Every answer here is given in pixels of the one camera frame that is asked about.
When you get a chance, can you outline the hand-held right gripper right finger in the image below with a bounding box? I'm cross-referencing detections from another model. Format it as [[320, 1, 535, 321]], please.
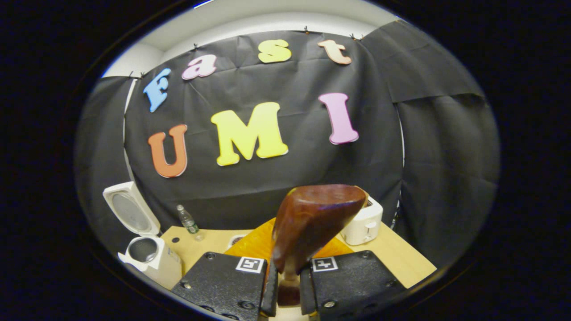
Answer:
[[300, 236, 406, 319]]

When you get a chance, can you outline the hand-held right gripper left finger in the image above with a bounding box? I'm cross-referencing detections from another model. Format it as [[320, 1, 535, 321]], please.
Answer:
[[172, 218, 279, 321]]

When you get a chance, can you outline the white rice cooker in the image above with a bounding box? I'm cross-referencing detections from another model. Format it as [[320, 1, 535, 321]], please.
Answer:
[[103, 181, 182, 290]]

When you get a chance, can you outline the brown wooden spoon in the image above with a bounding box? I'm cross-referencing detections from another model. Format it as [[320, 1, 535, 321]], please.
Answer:
[[271, 184, 367, 307]]

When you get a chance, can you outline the white toaster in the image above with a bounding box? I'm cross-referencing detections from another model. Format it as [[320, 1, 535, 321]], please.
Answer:
[[340, 196, 383, 246]]

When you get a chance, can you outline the clear plastic water bottle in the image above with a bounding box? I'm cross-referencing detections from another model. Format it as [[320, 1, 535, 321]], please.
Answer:
[[177, 204, 200, 235]]

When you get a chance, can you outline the black backdrop cloth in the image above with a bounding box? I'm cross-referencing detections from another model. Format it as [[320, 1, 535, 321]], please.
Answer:
[[74, 20, 500, 268]]

